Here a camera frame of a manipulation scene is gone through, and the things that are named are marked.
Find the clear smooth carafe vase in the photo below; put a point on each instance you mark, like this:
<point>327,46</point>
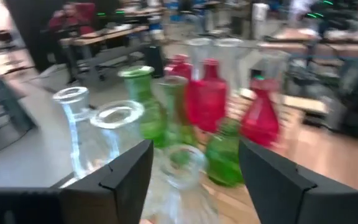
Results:
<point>199,53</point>
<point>232,59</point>

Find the person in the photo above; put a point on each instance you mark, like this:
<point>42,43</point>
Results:
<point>73,17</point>

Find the green round embossed glass vase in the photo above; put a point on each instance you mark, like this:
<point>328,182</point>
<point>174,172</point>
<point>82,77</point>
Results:
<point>145,105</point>

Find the white cylinder container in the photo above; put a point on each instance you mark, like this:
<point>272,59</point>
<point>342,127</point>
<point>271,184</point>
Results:
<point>260,12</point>

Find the small green ribbed vase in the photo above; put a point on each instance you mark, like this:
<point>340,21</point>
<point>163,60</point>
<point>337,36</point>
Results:
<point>224,161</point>

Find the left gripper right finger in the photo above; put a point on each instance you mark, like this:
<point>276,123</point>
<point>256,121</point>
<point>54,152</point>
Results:
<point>291,199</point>

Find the grey blue table frame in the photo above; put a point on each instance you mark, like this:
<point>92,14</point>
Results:
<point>8,105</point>

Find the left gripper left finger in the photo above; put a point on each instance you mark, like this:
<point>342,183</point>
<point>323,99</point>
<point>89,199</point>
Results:
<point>104,199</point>

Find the clear bulbous ribbed glass vase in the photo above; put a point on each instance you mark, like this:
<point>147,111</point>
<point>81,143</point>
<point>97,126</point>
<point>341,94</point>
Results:
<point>73,130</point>

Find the black floor bin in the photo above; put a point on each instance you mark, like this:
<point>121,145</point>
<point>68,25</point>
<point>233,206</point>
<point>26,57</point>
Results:
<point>154,59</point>

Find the background wooden workbench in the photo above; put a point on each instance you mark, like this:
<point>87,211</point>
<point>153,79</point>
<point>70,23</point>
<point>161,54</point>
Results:
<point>104,35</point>

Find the clear twisted glass vase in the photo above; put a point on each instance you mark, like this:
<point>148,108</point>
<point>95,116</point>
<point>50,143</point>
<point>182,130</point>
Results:
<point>117,137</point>

